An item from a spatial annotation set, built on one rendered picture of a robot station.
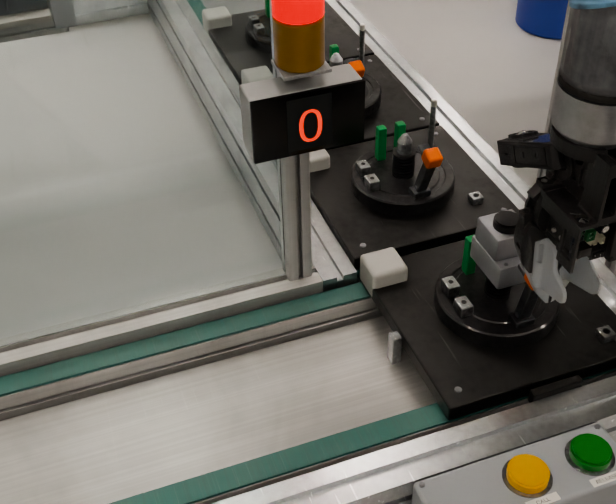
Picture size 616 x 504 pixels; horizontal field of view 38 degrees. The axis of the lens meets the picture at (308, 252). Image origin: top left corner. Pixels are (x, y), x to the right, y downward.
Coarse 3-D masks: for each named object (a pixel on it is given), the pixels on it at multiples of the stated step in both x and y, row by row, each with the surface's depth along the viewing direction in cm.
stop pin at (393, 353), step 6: (390, 336) 99; (396, 336) 99; (390, 342) 100; (396, 342) 99; (390, 348) 100; (396, 348) 100; (390, 354) 101; (396, 354) 100; (390, 360) 101; (396, 360) 101
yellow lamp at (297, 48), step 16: (272, 16) 84; (288, 32) 83; (304, 32) 83; (320, 32) 84; (288, 48) 84; (304, 48) 84; (320, 48) 85; (288, 64) 85; (304, 64) 85; (320, 64) 86
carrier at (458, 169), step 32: (384, 128) 119; (320, 160) 123; (352, 160) 126; (384, 160) 122; (416, 160) 122; (448, 160) 125; (320, 192) 120; (352, 192) 120; (384, 192) 116; (416, 192) 114; (448, 192) 116; (480, 192) 119; (352, 224) 114; (384, 224) 114; (416, 224) 114; (448, 224) 114; (352, 256) 110
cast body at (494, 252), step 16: (480, 224) 96; (496, 224) 94; (512, 224) 93; (480, 240) 97; (496, 240) 93; (512, 240) 94; (480, 256) 98; (496, 256) 94; (512, 256) 95; (496, 272) 95; (512, 272) 95; (496, 288) 96
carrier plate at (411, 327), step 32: (416, 256) 109; (448, 256) 109; (384, 288) 105; (416, 288) 105; (576, 288) 104; (416, 320) 100; (576, 320) 100; (608, 320) 100; (416, 352) 97; (448, 352) 97; (480, 352) 96; (512, 352) 96; (544, 352) 96; (576, 352) 96; (608, 352) 96; (448, 384) 93; (480, 384) 93; (512, 384) 93; (544, 384) 94; (448, 416) 91
